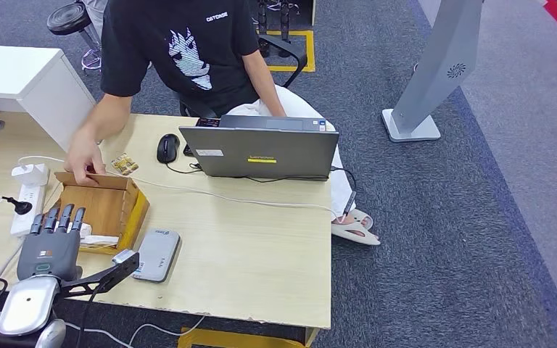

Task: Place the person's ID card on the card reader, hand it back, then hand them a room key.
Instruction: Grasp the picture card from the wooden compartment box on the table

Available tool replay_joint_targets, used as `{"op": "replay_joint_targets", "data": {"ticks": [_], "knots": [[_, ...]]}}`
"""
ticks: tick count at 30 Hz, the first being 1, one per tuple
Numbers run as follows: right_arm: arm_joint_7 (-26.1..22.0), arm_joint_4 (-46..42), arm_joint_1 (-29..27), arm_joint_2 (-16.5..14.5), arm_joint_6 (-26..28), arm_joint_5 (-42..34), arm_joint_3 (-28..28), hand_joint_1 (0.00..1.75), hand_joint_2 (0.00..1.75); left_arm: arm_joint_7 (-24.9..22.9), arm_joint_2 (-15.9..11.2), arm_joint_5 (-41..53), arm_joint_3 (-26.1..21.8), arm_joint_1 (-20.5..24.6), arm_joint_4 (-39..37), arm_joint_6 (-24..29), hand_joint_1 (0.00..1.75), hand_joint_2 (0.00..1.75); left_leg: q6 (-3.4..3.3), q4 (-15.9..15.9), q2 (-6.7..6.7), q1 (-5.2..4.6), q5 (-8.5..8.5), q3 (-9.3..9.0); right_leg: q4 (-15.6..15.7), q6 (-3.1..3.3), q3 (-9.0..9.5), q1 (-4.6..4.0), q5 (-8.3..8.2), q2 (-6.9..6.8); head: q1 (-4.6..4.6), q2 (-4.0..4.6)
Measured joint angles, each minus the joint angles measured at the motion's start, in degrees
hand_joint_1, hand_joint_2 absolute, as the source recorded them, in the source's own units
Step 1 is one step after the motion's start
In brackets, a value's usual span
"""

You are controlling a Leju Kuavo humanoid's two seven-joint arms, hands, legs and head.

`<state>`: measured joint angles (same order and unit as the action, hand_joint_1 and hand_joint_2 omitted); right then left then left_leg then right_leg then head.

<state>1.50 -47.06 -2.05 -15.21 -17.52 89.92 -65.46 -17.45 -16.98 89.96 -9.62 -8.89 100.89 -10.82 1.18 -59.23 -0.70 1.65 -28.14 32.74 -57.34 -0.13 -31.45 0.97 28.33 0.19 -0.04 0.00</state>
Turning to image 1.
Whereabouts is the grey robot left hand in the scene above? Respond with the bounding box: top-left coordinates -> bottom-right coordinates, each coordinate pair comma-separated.
16,204 -> 87,282

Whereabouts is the person's right hand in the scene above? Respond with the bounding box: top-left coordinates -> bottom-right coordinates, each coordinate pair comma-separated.
63,139 -> 107,187

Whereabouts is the cardboard box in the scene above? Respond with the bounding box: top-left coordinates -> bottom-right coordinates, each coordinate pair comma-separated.
43,172 -> 151,257

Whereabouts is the grey card reader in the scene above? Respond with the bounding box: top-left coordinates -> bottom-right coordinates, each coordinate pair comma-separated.
131,228 -> 182,283

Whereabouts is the person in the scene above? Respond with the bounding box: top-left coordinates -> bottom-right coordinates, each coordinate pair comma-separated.
63,0 -> 381,247
82,0 -> 111,37

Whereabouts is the white power strip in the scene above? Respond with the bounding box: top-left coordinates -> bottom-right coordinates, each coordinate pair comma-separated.
9,184 -> 46,239

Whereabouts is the white charger adapter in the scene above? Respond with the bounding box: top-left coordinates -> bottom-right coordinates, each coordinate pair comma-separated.
10,163 -> 50,187

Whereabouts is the black computer mouse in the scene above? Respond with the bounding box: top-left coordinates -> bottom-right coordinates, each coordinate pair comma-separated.
156,133 -> 181,165

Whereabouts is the white cabinet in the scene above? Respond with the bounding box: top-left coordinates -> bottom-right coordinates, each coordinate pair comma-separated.
0,44 -> 97,152

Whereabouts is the black round stool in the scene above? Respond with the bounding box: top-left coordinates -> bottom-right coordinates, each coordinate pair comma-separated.
46,2 -> 102,72

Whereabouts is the grey laptop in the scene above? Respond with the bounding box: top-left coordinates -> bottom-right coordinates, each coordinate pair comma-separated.
178,114 -> 340,183

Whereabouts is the yellow floor tape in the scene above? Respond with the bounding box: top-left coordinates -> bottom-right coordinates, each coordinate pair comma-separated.
177,328 -> 308,348
265,29 -> 316,73

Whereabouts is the black equipment stand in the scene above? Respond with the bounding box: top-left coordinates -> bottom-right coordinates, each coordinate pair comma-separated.
257,0 -> 294,57

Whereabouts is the white slipper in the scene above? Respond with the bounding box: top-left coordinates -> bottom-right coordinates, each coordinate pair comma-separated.
349,207 -> 375,231
331,220 -> 381,247

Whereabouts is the grey kiosk stand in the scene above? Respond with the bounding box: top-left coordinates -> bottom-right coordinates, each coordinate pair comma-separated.
381,0 -> 484,143

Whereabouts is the white power strip cord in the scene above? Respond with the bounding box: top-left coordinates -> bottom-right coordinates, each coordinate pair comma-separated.
0,237 -> 27,308

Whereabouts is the black plug with cable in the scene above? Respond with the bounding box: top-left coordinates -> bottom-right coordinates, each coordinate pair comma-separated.
0,196 -> 33,216

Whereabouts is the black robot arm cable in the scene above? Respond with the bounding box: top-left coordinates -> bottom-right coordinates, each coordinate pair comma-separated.
74,283 -> 104,348

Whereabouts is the black mouse cable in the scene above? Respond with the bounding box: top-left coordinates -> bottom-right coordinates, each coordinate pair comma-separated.
164,162 -> 202,175

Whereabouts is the white floor cable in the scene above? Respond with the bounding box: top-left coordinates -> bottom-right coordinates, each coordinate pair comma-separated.
65,315 -> 206,348

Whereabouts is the long white cable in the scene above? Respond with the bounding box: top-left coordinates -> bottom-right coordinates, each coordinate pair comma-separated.
16,155 -> 339,217

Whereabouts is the black laptop power cable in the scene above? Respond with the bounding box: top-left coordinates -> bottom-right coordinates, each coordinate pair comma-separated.
329,165 -> 358,225

